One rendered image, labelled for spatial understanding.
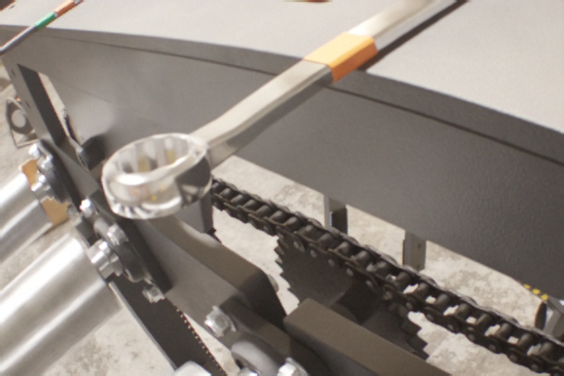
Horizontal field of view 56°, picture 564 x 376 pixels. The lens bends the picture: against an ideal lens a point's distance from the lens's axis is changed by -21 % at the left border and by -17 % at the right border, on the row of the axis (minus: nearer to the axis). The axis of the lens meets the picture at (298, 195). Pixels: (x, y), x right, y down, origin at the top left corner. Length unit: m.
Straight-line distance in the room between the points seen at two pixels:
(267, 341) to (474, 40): 0.32
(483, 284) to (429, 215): 1.46
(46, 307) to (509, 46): 0.57
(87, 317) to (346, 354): 0.36
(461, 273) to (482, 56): 1.54
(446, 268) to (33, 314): 1.30
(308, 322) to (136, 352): 1.49
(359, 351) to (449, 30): 0.25
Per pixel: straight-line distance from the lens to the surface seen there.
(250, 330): 0.47
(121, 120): 0.46
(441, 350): 1.54
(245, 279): 0.48
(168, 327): 1.17
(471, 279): 1.68
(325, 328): 0.42
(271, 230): 0.51
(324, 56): 0.18
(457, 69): 0.17
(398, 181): 0.20
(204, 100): 0.28
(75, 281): 0.66
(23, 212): 0.93
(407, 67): 0.18
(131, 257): 0.69
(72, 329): 0.68
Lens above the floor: 1.25
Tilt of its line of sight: 36 degrees down
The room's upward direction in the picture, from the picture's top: 21 degrees counter-clockwise
